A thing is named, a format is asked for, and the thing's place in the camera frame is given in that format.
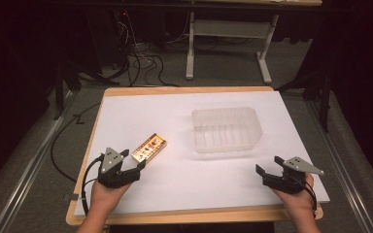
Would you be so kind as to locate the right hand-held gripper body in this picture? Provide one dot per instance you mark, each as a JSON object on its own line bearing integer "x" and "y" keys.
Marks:
{"x": 288, "y": 179}

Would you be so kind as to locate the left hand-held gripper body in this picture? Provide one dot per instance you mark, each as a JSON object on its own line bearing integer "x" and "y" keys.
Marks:
{"x": 116, "y": 176}

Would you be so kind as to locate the printed yellow snack box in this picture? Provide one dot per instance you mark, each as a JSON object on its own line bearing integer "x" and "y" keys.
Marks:
{"x": 149, "y": 148}

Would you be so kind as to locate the person's right hand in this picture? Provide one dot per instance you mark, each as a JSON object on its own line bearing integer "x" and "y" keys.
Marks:
{"x": 296, "y": 200}

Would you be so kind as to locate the person's left hand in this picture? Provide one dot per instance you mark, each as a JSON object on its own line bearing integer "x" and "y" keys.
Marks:
{"x": 108, "y": 197}

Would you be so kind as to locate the white sheet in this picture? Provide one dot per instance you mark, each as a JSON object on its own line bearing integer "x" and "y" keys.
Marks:
{"x": 187, "y": 174}

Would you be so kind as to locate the clear plastic container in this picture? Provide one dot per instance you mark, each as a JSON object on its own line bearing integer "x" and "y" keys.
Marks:
{"x": 226, "y": 130}

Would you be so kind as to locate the wooden table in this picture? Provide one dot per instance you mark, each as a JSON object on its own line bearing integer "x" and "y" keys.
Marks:
{"x": 194, "y": 218}

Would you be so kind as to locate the black metal stand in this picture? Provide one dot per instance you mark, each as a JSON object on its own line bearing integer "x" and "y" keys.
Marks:
{"x": 68, "y": 74}
{"x": 317, "y": 87}

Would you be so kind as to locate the metal floor rail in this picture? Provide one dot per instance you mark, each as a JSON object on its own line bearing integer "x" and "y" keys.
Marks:
{"x": 29, "y": 168}
{"x": 340, "y": 168}

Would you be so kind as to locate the white metal desk frame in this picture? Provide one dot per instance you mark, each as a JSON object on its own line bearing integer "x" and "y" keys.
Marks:
{"x": 230, "y": 29}

